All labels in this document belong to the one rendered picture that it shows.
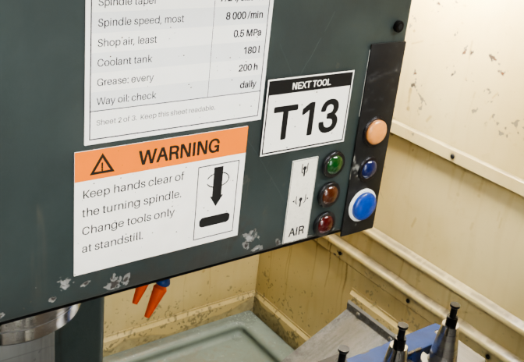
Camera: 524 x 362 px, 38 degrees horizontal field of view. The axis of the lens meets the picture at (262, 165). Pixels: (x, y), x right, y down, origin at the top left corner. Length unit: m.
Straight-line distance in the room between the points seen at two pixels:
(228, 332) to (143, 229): 1.65
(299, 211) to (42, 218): 0.25
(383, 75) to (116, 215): 0.29
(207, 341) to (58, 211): 1.67
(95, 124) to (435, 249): 1.23
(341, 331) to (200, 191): 1.32
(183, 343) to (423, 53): 1.06
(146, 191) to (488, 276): 1.12
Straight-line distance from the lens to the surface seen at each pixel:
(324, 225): 0.74
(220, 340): 2.25
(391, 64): 0.73
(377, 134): 0.74
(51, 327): 0.81
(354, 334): 1.92
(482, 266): 1.64
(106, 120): 0.57
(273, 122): 0.66
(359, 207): 0.76
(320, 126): 0.69
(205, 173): 0.63
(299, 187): 0.71
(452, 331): 1.17
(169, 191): 0.62
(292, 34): 0.64
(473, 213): 1.62
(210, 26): 0.59
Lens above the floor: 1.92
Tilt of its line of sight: 23 degrees down
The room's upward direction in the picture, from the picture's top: 6 degrees clockwise
